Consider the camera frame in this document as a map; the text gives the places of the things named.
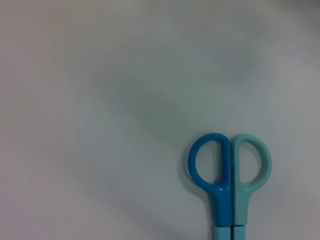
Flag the blue scissors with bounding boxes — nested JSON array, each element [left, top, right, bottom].
[[187, 132, 273, 240]]

